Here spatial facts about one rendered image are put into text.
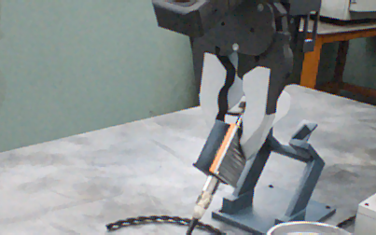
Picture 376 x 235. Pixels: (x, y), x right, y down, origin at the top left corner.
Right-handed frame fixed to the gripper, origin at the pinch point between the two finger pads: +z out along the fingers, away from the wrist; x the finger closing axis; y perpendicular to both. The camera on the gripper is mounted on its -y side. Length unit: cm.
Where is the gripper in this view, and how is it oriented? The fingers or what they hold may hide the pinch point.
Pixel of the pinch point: (229, 143)
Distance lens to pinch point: 56.5
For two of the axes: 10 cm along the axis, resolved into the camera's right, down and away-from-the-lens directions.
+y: 5.5, -2.0, 8.1
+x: -8.3, -2.7, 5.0
